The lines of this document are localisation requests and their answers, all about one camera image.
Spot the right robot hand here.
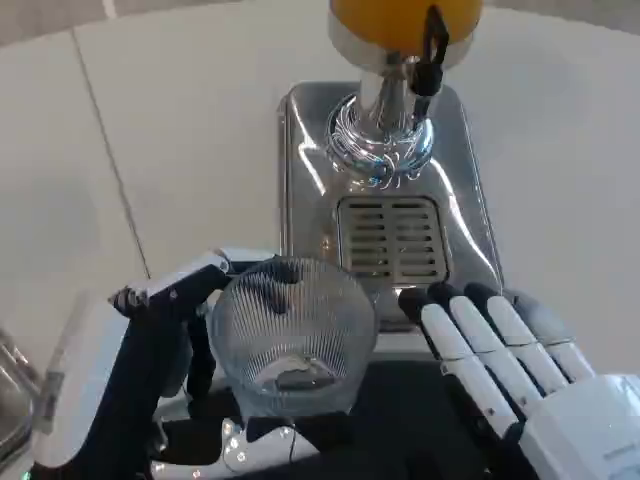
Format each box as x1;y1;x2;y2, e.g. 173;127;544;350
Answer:
398;282;640;480

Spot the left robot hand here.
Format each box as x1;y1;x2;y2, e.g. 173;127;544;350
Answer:
29;247;362;480

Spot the clear ribbed glass cup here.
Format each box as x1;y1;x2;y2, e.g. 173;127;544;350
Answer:
207;257;379;419

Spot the slotted steel drip grid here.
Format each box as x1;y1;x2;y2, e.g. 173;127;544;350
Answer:
337;196;451;275

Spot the steel tray with rounded rim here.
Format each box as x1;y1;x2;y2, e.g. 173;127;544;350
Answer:
0;327;37;454

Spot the steel drip tray base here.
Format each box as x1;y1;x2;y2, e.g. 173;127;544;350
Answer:
277;81;506;337

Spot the black tap lever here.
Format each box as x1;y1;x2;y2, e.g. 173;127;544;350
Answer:
412;4;451;100

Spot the orange juice dispenser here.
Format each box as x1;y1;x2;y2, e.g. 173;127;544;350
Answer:
324;0;486;189

